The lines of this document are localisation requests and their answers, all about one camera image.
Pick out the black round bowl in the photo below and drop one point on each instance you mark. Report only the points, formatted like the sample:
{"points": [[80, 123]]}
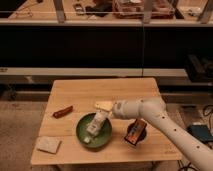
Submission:
{"points": [[144, 134]]}

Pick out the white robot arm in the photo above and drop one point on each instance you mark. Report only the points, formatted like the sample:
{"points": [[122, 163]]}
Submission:
{"points": [[153, 111]]}

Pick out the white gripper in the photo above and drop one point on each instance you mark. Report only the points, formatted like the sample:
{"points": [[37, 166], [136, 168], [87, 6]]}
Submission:
{"points": [[95, 125]]}

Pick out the blue box on floor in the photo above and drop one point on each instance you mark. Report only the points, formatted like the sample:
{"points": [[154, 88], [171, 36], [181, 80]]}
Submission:
{"points": [[200, 132]]}

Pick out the red plastic crate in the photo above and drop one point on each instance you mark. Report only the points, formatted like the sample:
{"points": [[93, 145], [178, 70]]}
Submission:
{"points": [[136, 9]]}

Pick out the wooden table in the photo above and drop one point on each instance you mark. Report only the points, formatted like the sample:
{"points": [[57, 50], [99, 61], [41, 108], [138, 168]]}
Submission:
{"points": [[82, 94]]}

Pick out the red-brown sausage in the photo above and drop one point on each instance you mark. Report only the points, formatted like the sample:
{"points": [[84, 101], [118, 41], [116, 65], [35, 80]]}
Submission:
{"points": [[63, 112]]}

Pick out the green ceramic bowl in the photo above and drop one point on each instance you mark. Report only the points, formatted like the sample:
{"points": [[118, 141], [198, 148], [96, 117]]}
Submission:
{"points": [[98, 141]]}

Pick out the black device on shelf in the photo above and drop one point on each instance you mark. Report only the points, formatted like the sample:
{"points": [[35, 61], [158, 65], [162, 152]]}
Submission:
{"points": [[79, 9]]}

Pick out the orange snack packet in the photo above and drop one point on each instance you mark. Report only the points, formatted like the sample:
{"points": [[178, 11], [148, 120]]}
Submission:
{"points": [[135, 132]]}

